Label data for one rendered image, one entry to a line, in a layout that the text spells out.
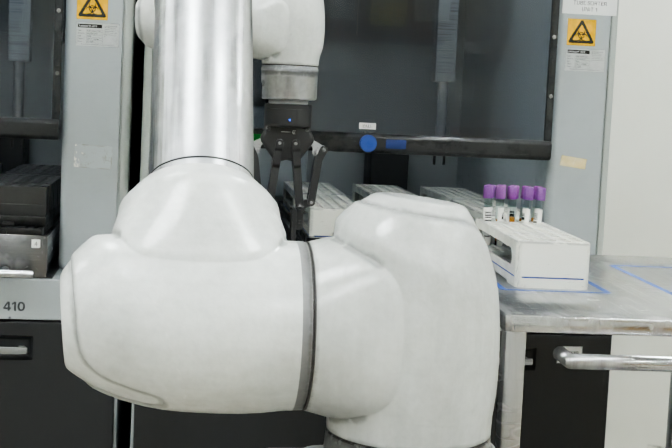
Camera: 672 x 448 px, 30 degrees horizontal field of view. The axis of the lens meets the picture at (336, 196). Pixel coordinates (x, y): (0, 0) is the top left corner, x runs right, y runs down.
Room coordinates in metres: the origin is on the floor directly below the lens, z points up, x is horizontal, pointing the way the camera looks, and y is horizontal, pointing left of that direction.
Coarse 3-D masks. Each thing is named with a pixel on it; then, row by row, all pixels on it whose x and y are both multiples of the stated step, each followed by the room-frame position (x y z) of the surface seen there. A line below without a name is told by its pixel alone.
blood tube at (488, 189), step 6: (486, 186) 1.89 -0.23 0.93; (492, 186) 1.89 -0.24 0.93; (486, 192) 1.89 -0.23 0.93; (492, 192) 1.89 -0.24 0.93; (486, 198) 1.89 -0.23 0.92; (486, 204) 1.89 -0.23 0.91; (486, 210) 1.89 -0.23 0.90; (486, 216) 1.89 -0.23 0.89; (486, 234) 1.90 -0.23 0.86; (486, 240) 1.90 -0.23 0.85
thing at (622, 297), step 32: (608, 256) 2.03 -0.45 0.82; (640, 256) 2.05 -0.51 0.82; (512, 288) 1.63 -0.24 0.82; (544, 288) 1.65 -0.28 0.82; (608, 288) 1.67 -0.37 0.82; (640, 288) 1.69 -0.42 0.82; (512, 320) 1.43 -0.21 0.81; (544, 320) 1.43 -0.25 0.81; (576, 320) 1.44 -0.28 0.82; (608, 320) 1.44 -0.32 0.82; (640, 320) 1.44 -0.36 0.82; (512, 352) 1.43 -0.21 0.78; (512, 384) 1.43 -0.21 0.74; (512, 416) 1.43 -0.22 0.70
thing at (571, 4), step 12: (564, 0) 2.25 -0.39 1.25; (576, 0) 2.26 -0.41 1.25; (588, 0) 2.26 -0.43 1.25; (600, 0) 2.26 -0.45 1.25; (612, 0) 2.26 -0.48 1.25; (564, 12) 2.25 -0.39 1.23; (576, 12) 2.26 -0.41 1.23; (588, 12) 2.26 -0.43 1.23; (600, 12) 2.26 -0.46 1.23; (612, 12) 2.26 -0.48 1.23
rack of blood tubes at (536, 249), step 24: (504, 240) 1.72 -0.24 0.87; (528, 240) 1.65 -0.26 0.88; (552, 240) 1.67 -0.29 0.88; (576, 240) 1.70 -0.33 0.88; (504, 264) 1.71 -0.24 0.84; (528, 264) 1.64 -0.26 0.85; (552, 264) 1.65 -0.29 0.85; (576, 264) 1.65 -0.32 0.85; (552, 288) 1.65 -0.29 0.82; (576, 288) 1.65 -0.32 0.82
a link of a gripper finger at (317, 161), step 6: (324, 150) 1.98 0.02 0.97; (318, 156) 1.98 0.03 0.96; (324, 156) 1.99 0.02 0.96; (318, 162) 1.98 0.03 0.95; (312, 168) 2.00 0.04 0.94; (318, 168) 1.98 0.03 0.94; (312, 174) 1.98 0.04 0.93; (318, 174) 1.98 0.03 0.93; (312, 180) 1.98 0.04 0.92; (318, 180) 1.98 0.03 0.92; (312, 186) 1.98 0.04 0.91; (312, 192) 1.98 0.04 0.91; (312, 198) 1.98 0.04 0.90; (312, 204) 1.98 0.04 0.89
